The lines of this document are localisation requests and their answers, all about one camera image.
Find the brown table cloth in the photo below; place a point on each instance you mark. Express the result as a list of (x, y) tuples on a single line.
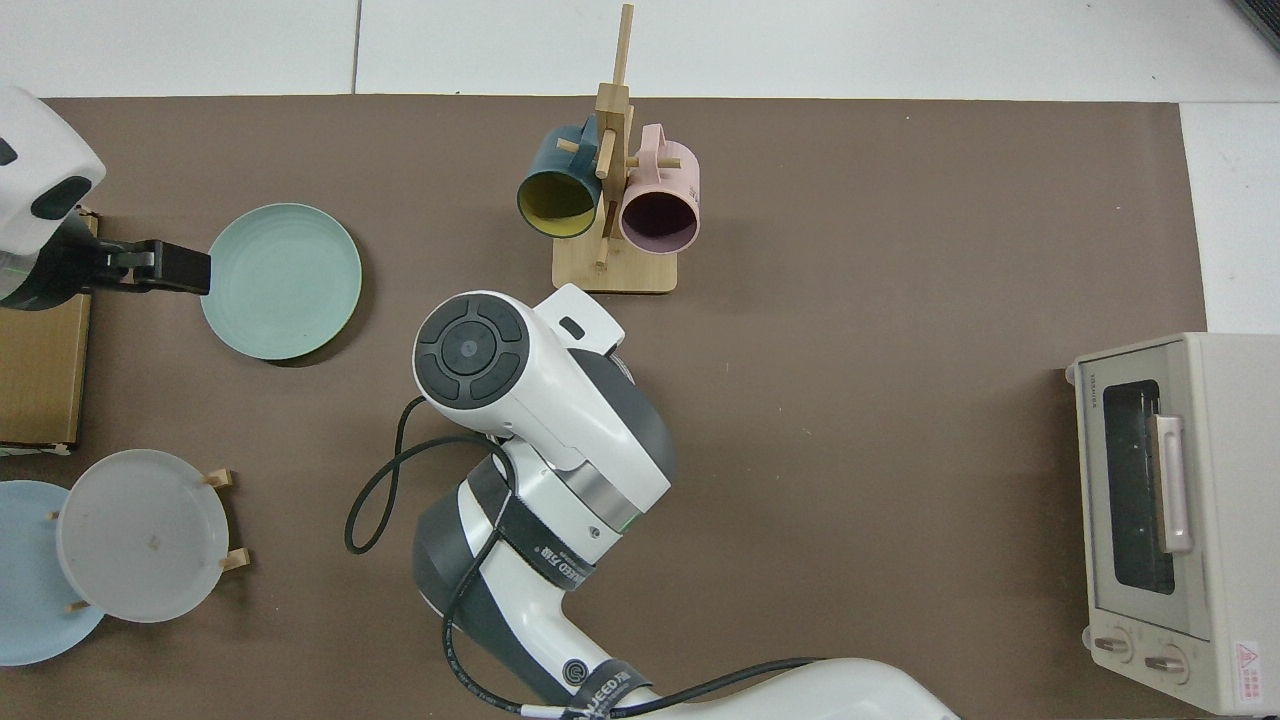
[(900, 500)]

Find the wooden cup stand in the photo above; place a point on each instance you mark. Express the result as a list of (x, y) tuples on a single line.
[(615, 275)]

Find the pale toaster oven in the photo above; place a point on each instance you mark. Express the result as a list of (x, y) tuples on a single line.
[(1230, 560)]

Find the pale green plate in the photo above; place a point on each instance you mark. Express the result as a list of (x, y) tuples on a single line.
[(285, 285)]

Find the wooden plate rack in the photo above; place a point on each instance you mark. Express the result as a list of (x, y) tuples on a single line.
[(240, 559)]

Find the dark teal cup yellow inside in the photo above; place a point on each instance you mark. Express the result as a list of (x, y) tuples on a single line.
[(560, 200)]

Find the pink cup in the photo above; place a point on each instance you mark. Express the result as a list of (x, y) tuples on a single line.
[(660, 220)]

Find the grey plate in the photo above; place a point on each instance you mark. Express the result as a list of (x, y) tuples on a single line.
[(140, 540)]

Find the dark grey panel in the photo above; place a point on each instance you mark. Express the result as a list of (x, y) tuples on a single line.
[(1262, 18)]

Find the light blue plate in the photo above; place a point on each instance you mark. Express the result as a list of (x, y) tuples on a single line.
[(30, 600)]

